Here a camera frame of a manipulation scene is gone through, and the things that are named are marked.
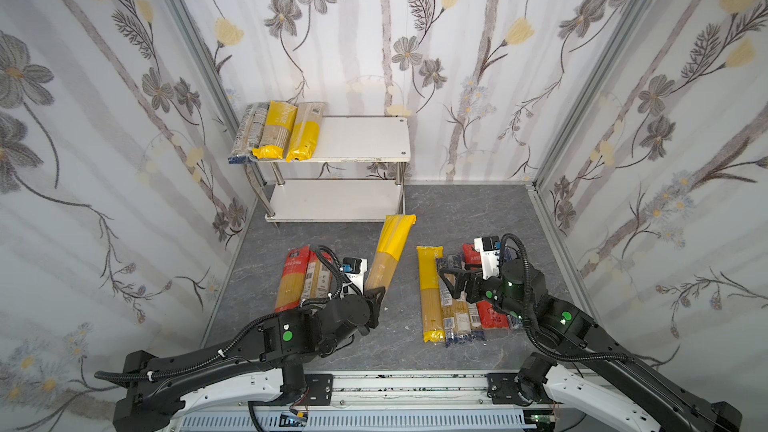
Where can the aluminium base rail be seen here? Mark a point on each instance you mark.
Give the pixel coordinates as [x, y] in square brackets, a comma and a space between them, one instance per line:
[395, 401]

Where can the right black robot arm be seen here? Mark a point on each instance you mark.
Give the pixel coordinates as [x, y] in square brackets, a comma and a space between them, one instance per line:
[562, 333]

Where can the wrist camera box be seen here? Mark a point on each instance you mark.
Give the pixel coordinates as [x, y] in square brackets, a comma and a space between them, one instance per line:
[489, 249]
[354, 269]

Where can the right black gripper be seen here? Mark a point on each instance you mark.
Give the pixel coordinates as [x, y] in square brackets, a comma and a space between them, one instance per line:
[471, 282]

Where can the yellow Pastatime spaghetti bag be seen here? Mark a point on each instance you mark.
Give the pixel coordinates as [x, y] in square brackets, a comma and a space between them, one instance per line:
[277, 131]

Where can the yellow band spaghetti bag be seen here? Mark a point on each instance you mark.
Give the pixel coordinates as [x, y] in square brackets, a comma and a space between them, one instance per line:
[306, 130]

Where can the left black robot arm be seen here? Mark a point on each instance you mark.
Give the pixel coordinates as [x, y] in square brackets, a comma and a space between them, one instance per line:
[160, 388]

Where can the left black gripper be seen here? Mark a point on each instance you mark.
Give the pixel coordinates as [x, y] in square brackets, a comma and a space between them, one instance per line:
[366, 306]

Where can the red spaghetti bag far left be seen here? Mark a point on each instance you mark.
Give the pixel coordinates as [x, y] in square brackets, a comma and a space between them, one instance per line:
[292, 279]

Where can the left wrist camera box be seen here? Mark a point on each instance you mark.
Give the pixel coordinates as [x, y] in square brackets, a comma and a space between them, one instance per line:
[354, 269]

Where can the white two-tier shelf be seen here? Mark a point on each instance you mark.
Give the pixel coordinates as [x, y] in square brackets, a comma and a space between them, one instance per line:
[343, 142]

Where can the yellow spaghetti bag barcode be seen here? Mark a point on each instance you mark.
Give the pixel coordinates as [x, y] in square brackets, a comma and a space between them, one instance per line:
[392, 240]

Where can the red spaghetti bag white label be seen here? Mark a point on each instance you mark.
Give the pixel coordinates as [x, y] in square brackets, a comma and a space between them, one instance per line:
[318, 280]

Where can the blue Barilla spaghetti box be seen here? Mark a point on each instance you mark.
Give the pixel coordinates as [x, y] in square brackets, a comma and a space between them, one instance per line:
[515, 322]

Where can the blue gold spaghetti bag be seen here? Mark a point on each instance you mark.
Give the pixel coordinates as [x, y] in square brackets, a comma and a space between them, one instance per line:
[461, 321]

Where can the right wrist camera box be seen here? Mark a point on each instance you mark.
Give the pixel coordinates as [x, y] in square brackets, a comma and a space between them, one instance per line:
[489, 249]

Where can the clear grey labelled spaghetti bag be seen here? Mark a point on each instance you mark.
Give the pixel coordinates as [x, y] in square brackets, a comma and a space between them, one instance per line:
[249, 134]

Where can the red Barilla spaghetti bag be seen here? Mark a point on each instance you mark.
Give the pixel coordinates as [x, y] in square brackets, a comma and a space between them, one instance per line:
[489, 318]

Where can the long yellow spaghetti bag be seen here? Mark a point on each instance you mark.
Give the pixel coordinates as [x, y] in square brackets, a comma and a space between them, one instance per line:
[431, 305]

